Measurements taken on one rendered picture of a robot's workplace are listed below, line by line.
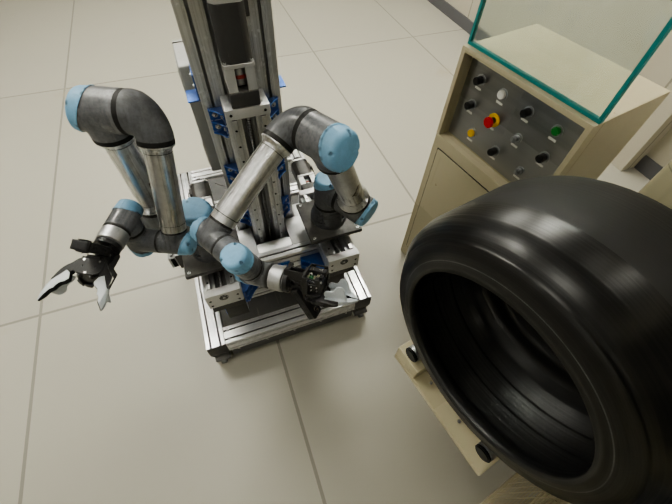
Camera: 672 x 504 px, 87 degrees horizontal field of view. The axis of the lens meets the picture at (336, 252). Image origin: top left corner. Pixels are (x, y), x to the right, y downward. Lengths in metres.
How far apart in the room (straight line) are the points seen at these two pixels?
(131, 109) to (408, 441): 1.70
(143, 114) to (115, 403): 1.49
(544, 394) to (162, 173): 1.17
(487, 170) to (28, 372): 2.40
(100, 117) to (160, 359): 1.37
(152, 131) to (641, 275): 1.03
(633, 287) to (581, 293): 0.06
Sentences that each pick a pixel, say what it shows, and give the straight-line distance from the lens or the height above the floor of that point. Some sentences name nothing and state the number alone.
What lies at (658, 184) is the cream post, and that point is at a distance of 0.87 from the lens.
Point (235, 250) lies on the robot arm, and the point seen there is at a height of 1.13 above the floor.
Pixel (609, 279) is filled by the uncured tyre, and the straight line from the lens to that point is 0.58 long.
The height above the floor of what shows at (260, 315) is 0.21.
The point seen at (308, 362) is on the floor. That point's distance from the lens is 1.97.
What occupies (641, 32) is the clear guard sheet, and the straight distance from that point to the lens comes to 1.26.
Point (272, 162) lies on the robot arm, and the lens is 1.01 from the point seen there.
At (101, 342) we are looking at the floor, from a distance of 2.33.
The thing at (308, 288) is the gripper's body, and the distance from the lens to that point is 0.97.
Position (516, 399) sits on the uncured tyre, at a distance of 1.08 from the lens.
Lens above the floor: 1.87
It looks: 55 degrees down
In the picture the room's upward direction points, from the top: 3 degrees clockwise
